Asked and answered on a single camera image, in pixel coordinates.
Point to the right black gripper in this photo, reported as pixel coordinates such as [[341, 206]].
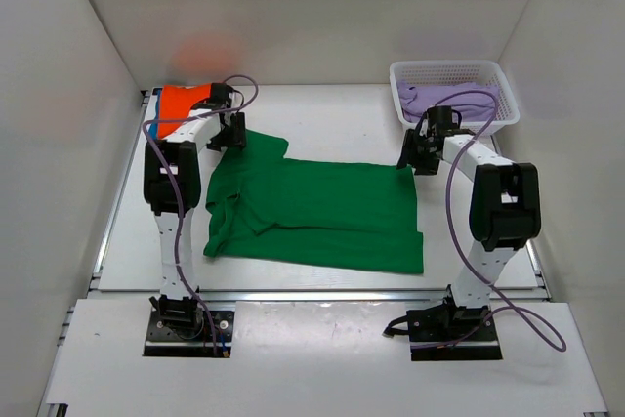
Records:
[[409, 157]]

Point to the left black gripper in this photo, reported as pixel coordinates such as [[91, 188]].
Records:
[[239, 136]]

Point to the green t shirt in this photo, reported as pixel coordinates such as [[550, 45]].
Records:
[[357, 216]]

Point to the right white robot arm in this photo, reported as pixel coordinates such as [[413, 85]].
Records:
[[504, 208]]

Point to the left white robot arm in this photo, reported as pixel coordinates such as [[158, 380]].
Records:
[[186, 121]]

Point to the folded orange t shirt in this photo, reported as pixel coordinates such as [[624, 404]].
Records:
[[175, 104]]

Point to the folded blue t shirt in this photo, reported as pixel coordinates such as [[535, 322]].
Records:
[[153, 126]]

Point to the purple t shirt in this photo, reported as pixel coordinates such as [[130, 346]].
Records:
[[475, 102]]

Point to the white plastic basket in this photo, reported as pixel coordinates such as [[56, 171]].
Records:
[[448, 72]]

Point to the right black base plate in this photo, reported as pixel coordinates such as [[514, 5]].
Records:
[[447, 332]]

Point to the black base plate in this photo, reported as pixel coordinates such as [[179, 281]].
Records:
[[162, 340], [447, 332]]

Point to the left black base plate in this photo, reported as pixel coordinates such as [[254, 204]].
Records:
[[162, 340]]

